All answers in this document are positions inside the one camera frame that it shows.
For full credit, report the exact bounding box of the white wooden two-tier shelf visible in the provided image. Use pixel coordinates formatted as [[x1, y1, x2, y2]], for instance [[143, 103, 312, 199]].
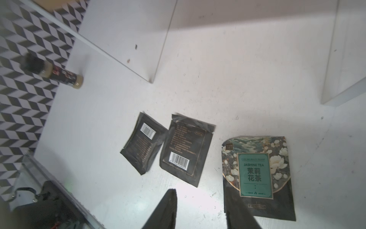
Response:
[[17, 0, 366, 107]]

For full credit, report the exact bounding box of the black tea bag with barcode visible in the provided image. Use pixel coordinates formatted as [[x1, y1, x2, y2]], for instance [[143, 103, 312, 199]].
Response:
[[159, 114, 215, 188]]

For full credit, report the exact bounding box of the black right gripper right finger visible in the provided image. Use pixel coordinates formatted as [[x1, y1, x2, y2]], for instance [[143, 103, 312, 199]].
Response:
[[224, 187, 261, 229]]

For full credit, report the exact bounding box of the green jasmine tea bag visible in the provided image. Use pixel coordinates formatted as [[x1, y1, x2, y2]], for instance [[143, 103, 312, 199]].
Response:
[[221, 136, 296, 221]]

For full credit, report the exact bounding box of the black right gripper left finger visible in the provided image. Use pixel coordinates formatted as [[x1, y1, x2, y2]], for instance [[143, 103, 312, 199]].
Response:
[[143, 189, 177, 229]]

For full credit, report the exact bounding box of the small dark spice bottle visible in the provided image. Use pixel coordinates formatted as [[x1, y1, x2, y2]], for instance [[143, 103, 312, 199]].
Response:
[[20, 53, 84, 89]]

